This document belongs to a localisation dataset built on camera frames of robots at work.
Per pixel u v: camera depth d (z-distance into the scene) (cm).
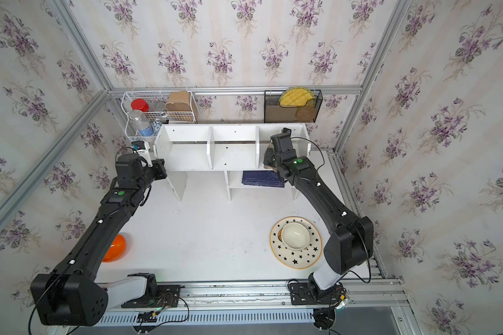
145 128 91
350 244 42
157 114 93
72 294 37
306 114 98
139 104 93
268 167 79
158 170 69
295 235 85
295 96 93
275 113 96
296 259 81
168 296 73
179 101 88
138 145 66
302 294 73
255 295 75
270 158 72
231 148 88
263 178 88
